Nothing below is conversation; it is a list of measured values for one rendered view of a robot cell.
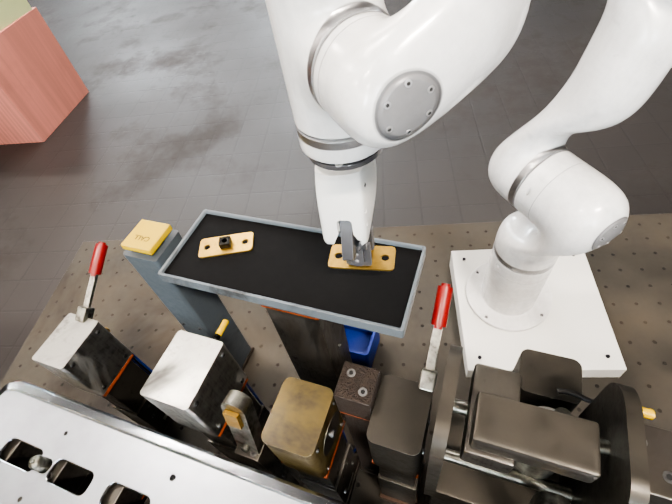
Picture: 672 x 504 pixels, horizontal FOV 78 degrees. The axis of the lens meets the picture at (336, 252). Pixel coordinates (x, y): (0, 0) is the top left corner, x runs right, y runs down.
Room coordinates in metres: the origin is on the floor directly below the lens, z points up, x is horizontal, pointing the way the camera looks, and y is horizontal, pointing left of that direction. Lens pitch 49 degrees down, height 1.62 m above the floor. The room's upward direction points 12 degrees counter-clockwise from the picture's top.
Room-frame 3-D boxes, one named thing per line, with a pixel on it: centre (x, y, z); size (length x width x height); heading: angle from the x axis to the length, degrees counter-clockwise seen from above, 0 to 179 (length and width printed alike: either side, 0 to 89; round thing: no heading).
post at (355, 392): (0.22, 0.01, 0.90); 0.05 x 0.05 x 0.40; 62
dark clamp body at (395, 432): (0.19, -0.05, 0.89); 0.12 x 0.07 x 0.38; 152
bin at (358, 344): (0.47, 0.00, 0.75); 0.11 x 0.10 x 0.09; 62
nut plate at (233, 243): (0.45, 0.16, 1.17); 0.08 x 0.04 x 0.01; 86
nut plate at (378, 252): (0.34, -0.03, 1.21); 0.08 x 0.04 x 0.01; 71
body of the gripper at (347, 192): (0.34, -0.03, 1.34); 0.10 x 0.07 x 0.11; 161
